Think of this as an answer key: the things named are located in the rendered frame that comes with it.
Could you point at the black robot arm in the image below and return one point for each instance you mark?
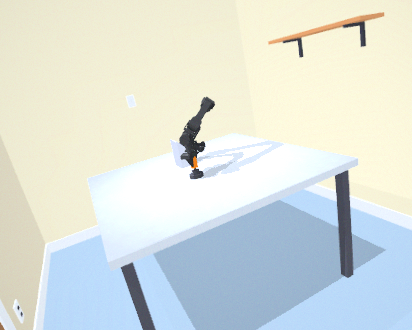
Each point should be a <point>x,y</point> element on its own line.
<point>193,126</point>

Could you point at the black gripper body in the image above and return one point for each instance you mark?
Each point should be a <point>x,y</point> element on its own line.
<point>189,151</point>

